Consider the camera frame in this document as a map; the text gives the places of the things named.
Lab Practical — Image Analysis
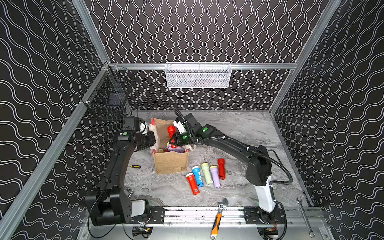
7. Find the red flashlight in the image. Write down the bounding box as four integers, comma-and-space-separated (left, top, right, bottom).
186, 173, 200, 196
167, 126, 176, 139
218, 159, 226, 180

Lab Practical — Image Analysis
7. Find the purple flashlight yellow rim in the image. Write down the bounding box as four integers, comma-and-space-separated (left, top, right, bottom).
165, 145, 185, 154

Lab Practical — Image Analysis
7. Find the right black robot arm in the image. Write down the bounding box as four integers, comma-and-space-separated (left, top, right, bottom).
169, 125, 293, 224

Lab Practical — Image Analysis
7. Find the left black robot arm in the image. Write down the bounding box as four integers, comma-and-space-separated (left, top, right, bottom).
85, 131, 156, 226

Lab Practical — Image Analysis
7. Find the yellow black screwdriver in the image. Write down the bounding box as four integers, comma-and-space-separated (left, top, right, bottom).
128, 165, 141, 169

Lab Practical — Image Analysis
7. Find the blue flashlight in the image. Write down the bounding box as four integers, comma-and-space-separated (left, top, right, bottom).
192, 166, 204, 188

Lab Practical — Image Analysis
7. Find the orange adjustable wrench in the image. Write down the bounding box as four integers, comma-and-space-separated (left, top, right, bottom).
211, 198, 229, 240

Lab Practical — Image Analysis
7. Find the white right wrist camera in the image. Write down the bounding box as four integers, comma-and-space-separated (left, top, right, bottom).
173, 118, 187, 134

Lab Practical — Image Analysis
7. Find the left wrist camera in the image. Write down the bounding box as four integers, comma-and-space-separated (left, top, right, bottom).
122, 117, 149, 136

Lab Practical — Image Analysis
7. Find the black wire basket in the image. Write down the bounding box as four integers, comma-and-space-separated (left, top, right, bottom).
85, 65, 137, 122

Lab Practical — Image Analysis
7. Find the white wire basket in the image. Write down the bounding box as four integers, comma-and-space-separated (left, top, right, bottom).
165, 62, 232, 89

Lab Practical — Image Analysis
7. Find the metal base rail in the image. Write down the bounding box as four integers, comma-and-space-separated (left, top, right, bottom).
147, 207, 326, 227

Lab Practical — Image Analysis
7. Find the aluminium corner post right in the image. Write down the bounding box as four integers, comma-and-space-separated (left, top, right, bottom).
269, 0, 342, 116

